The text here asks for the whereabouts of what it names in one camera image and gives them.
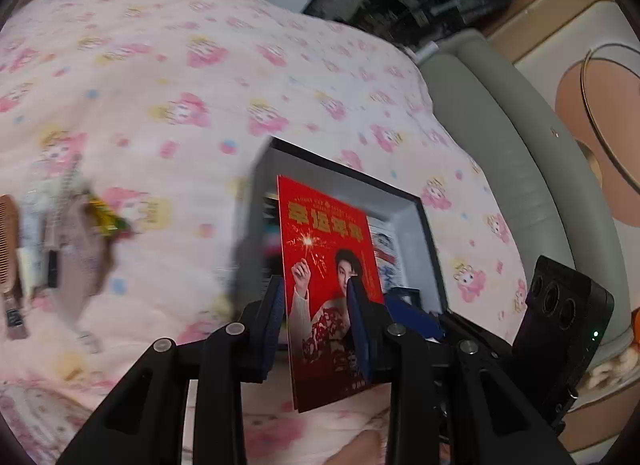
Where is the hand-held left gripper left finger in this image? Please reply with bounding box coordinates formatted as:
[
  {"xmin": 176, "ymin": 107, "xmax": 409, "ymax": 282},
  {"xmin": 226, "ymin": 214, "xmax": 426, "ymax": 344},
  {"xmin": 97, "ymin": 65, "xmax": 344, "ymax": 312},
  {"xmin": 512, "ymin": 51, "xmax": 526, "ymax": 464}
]
[{"xmin": 56, "ymin": 275, "xmax": 287, "ymax": 465}]

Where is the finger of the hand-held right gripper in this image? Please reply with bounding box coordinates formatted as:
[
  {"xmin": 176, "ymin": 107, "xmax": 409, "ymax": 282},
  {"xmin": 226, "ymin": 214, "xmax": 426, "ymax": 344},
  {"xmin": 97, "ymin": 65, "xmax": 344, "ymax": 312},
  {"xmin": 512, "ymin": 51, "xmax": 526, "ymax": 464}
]
[{"xmin": 385, "ymin": 286, "xmax": 448, "ymax": 343}]

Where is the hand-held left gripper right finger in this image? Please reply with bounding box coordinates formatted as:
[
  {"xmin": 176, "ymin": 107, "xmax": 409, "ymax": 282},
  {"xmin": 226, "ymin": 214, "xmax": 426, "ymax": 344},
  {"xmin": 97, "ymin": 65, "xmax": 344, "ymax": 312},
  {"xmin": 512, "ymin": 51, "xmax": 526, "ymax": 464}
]
[{"xmin": 346, "ymin": 277, "xmax": 576, "ymax": 465}]

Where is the red printed card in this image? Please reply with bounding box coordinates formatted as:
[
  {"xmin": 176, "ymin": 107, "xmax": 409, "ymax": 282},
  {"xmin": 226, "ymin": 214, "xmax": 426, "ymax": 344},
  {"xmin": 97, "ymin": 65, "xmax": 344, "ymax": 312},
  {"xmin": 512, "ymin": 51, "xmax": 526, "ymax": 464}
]
[{"xmin": 276, "ymin": 175, "xmax": 386, "ymax": 413}]

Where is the dark grey storage box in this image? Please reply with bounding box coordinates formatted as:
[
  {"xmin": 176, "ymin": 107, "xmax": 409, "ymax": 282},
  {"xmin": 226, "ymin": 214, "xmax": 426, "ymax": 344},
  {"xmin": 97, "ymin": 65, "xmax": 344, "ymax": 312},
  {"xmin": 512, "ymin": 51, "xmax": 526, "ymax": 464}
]
[{"xmin": 230, "ymin": 136, "xmax": 448, "ymax": 326}]

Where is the yellow green snack packet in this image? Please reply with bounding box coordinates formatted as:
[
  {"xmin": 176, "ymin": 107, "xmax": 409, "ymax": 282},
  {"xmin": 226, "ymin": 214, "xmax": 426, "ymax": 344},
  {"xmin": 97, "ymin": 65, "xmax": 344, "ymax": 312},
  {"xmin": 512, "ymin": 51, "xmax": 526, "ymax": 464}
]
[{"xmin": 87, "ymin": 197, "xmax": 138, "ymax": 238}]

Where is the pink printed blanket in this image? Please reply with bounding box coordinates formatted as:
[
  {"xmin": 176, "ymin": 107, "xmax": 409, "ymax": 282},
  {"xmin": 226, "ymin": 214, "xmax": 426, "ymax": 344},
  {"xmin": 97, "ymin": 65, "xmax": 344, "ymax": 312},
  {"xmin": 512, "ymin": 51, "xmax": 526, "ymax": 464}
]
[{"xmin": 0, "ymin": 0, "xmax": 531, "ymax": 465}]

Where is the beige patterned rug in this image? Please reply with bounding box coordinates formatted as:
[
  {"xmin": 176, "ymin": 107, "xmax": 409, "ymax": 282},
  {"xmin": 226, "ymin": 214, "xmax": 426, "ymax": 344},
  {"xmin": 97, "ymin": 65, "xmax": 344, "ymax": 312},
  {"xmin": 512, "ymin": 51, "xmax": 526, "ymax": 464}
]
[{"xmin": 482, "ymin": 0, "xmax": 640, "ymax": 446}]

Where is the fluffy pink printed fabric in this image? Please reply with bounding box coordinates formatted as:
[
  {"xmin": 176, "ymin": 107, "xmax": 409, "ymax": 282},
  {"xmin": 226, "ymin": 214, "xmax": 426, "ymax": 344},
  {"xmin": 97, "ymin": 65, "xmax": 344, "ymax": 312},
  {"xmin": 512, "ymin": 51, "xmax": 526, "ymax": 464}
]
[{"xmin": 0, "ymin": 377, "xmax": 311, "ymax": 465}]

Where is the wooden comb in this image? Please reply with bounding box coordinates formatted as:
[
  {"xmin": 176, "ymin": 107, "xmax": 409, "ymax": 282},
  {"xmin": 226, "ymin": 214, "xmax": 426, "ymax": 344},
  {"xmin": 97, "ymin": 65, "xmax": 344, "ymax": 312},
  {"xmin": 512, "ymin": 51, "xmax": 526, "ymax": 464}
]
[{"xmin": 0, "ymin": 194, "xmax": 23, "ymax": 298}]

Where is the grey padded bed frame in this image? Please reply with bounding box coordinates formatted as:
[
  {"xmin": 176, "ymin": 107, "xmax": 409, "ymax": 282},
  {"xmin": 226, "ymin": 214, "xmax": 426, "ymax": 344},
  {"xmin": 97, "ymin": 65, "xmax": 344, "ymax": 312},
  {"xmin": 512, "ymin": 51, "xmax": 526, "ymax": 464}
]
[{"xmin": 417, "ymin": 27, "xmax": 631, "ymax": 346}]

